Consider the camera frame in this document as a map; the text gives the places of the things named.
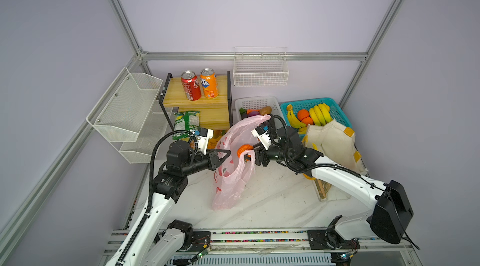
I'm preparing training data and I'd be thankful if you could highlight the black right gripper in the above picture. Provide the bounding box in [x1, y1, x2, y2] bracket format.
[241, 141, 291, 167]

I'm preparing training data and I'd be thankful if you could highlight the brown potato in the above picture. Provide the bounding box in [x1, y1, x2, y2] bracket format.
[259, 106, 272, 115]

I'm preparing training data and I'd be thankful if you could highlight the white mesh wall rack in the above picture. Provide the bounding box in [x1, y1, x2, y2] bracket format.
[86, 68, 167, 164]

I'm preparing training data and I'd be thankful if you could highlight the orange mango gummy bag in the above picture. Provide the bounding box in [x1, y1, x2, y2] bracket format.
[207, 130, 226, 149]

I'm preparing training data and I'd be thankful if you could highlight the white plastic vegetable basket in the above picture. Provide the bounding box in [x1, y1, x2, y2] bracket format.
[233, 96, 290, 126]

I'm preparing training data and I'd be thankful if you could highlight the orange soda can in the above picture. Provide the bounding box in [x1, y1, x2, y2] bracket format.
[201, 68, 219, 98]

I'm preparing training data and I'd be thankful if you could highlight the teal plastic fruit basket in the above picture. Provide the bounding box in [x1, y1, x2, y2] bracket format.
[281, 98, 352, 136]

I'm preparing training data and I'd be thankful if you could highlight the purple onion back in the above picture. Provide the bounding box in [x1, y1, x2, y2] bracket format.
[247, 110, 260, 117]

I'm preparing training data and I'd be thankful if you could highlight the white canvas tote bag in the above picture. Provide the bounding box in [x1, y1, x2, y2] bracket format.
[301, 118, 369, 202]

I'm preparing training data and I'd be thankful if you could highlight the orange fruit back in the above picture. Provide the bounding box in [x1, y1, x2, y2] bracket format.
[296, 109, 310, 122]

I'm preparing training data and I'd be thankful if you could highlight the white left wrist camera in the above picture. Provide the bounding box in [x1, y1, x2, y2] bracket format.
[195, 128, 214, 155]

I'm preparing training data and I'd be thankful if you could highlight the white wire wall basket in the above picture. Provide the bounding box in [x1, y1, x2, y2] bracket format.
[233, 47, 290, 87]

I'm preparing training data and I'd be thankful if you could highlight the yellow banana left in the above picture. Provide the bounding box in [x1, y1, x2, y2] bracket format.
[286, 105, 306, 130]

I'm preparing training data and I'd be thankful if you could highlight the yellow banana bunch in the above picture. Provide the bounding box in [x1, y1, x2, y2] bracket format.
[309, 103, 333, 126]

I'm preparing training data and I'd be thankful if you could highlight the orange toy pumpkin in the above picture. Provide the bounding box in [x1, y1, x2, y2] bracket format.
[237, 144, 254, 158]

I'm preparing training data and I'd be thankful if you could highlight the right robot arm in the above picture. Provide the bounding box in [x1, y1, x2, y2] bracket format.
[249, 116, 414, 249]

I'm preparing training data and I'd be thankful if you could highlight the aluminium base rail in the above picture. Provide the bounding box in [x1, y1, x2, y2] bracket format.
[100, 228, 422, 265]

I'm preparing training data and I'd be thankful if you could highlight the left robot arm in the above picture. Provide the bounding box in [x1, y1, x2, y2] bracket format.
[107, 128, 231, 265]

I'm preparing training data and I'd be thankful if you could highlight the red cola can middle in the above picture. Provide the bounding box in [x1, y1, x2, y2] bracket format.
[181, 70, 201, 101]

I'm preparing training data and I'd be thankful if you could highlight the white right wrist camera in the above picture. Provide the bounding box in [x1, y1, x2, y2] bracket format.
[251, 124, 278, 150]

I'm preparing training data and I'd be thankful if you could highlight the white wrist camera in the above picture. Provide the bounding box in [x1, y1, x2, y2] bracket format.
[195, 128, 214, 155]
[251, 124, 278, 150]

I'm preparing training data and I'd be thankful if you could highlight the green snack bag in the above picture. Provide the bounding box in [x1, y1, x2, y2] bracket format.
[172, 111, 201, 141]

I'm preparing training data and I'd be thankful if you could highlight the black frame wooden shelf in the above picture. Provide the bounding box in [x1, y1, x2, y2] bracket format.
[159, 72, 234, 130]

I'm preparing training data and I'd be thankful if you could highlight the pink plastic grocery bag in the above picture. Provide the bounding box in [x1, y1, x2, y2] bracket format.
[211, 115, 271, 210]

